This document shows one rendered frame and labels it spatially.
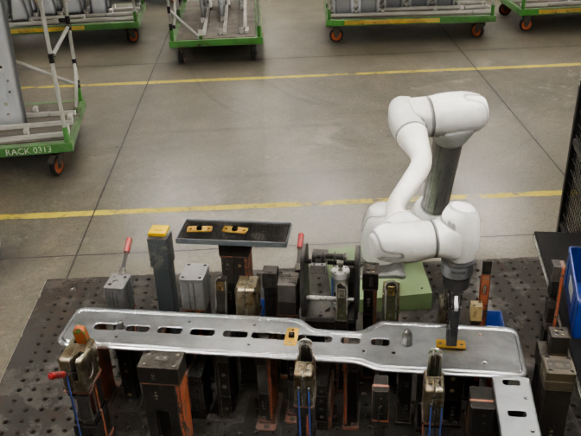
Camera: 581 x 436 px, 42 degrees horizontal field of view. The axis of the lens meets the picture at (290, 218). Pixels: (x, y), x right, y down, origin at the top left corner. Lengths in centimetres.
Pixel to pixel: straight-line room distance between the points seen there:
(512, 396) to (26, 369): 163
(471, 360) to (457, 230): 42
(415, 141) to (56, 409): 144
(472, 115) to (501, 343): 72
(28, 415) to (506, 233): 323
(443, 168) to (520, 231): 236
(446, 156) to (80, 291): 155
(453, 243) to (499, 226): 299
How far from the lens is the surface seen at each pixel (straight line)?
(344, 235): 477
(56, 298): 317
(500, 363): 223
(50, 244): 503
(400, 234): 196
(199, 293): 239
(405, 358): 220
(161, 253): 257
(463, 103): 246
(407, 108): 243
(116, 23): 919
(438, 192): 274
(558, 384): 216
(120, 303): 250
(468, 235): 200
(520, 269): 322
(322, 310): 243
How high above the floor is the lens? 238
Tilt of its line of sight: 29 degrees down
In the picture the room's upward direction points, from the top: 2 degrees counter-clockwise
